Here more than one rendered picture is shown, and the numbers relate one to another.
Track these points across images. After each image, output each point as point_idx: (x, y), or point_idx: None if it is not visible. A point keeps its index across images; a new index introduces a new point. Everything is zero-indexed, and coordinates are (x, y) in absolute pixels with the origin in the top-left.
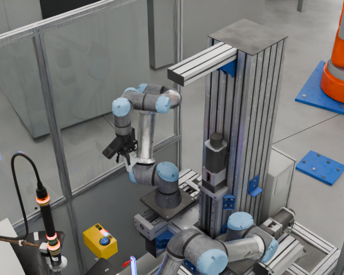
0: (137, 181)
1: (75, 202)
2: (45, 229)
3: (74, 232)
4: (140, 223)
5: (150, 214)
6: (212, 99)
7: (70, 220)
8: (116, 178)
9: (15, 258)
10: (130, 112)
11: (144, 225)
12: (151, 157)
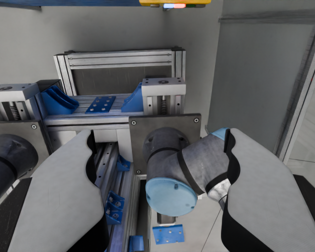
0: (211, 135)
1: (307, 28)
2: None
3: (270, 15)
4: (168, 83)
5: (171, 109)
6: None
7: (288, 10)
8: (280, 119)
9: None
10: None
11: (155, 85)
12: (218, 203)
